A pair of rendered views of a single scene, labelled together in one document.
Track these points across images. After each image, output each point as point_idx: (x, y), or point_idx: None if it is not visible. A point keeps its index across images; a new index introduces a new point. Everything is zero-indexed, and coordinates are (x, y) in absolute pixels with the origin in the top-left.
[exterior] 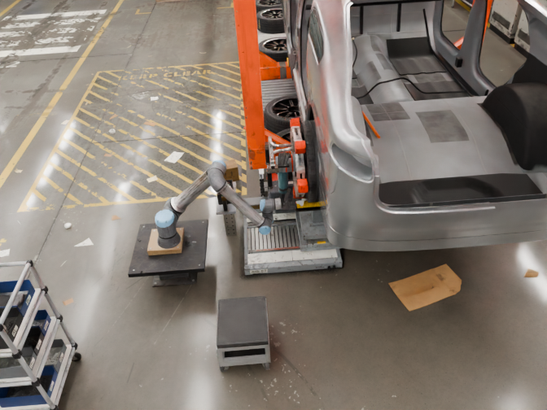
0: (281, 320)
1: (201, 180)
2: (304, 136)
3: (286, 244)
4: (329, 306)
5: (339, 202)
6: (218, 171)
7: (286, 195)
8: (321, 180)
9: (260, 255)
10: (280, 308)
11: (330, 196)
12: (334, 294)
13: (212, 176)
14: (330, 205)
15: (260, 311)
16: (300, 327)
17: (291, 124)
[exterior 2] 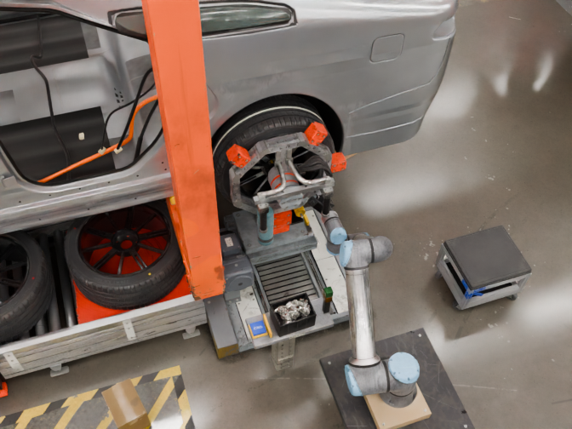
0: (422, 259)
1: (368, 283)
2: None
3: (301, 271)
4: (383, 216)
5: (442, 74)
6: (374, 238)
7: (321, 203)
8: (372, 111)
9: (334, 296)
10: (405, 263)
11: (427, 85)
12: (363, 213)
13: (386, 245)
14: (427, 93)
15: (469, 239)
16: (423, 238)
17: (245, 157)
